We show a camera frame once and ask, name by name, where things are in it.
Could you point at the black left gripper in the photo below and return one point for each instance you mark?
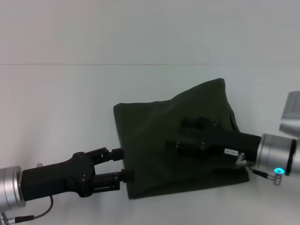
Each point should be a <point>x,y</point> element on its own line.
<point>54,178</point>

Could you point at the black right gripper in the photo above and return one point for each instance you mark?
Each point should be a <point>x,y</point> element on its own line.
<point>234,143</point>

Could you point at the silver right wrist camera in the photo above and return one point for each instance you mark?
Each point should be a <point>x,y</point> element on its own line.
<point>291,114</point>

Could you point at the dark green t-shirt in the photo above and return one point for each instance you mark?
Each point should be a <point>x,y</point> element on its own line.
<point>152,140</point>

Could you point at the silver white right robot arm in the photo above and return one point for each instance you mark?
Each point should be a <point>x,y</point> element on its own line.
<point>274,152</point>

